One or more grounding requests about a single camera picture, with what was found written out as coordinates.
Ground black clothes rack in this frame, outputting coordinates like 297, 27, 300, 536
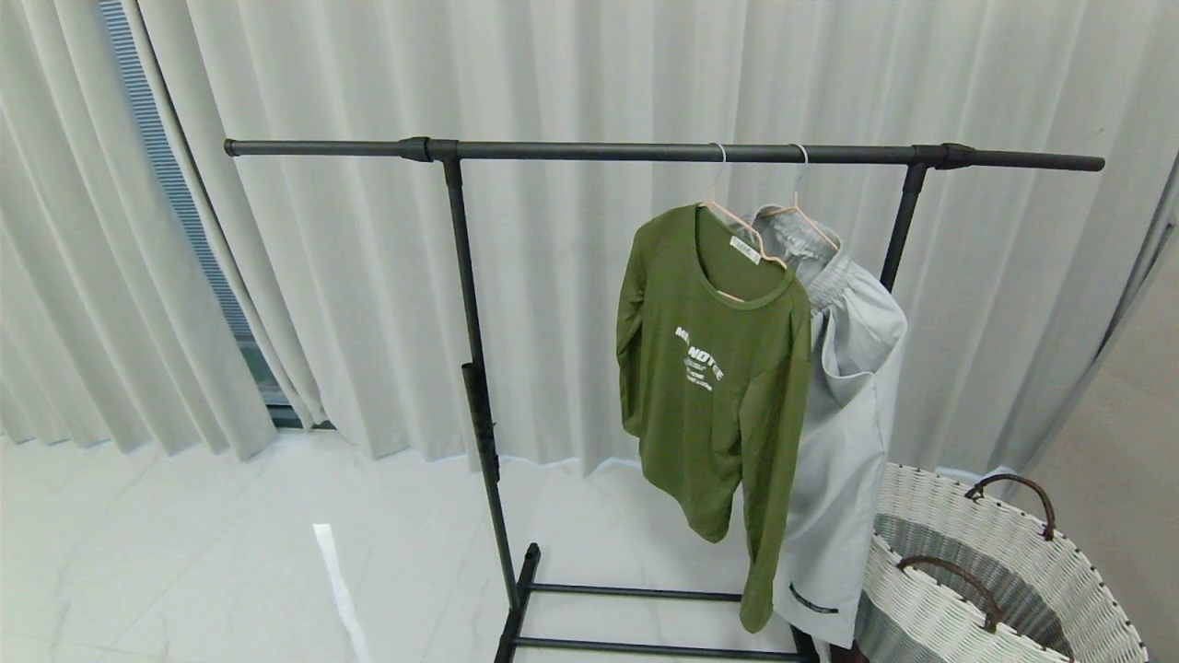
224, 136, 1106, 663

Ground pale grey shorts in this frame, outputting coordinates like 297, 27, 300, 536
749, 204, 909, 650

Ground green garment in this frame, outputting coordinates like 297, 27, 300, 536
615, 203, 814, 635

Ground white laundry basket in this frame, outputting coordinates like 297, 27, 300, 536
852, 462, 1150, 663

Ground window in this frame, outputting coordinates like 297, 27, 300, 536
97, 0, 334, 431

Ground pink clothes hanger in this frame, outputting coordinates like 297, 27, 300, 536
759, 143, 842, 256
698, 143, 793, 305

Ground white curtain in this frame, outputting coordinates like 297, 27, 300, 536
0, 0, 278, 462
136, 0, 1179, 477

